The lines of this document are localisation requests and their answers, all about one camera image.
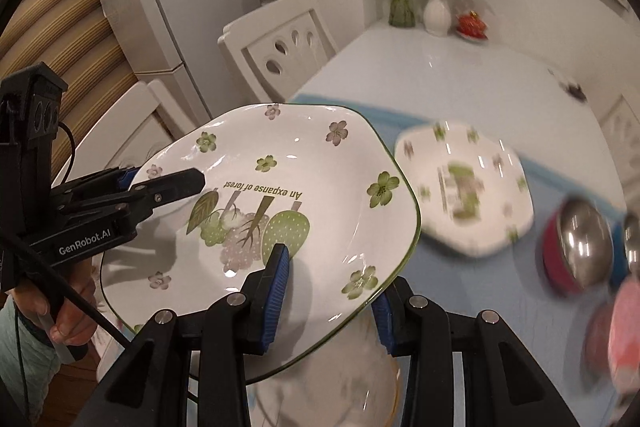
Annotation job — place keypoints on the white patterned cloth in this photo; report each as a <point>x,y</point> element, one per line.
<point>465,192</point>

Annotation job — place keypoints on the pink steel-lined bowl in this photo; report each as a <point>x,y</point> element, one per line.
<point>625,337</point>

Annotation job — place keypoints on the clear glass bowl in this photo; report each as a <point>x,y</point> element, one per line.
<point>340,387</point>

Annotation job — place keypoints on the light blue table mat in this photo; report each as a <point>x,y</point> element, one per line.
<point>500,307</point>

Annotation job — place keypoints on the white refrigerator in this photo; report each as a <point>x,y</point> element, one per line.
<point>200,17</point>

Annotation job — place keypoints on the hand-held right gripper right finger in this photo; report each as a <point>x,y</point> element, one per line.
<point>382,322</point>

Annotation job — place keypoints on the blue steel-lined bowl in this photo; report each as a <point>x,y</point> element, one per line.
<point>632,239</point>

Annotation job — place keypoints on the red lidded pot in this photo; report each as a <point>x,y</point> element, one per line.
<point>472,26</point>

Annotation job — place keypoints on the red steel-lined bowl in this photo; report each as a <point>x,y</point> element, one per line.
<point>585,237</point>

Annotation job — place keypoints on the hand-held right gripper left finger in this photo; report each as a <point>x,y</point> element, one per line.
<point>277,297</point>

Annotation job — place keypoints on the small dark object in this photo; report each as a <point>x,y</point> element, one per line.
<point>577,93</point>

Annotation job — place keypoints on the large floral plate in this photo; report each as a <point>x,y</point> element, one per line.
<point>310,147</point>

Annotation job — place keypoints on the beige striped curtain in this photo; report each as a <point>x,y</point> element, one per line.
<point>75,37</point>

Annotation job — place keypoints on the person's left hand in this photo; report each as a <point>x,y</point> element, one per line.
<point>75,322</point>

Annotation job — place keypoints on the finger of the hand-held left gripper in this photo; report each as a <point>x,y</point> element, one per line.
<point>127,177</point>
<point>175,188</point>

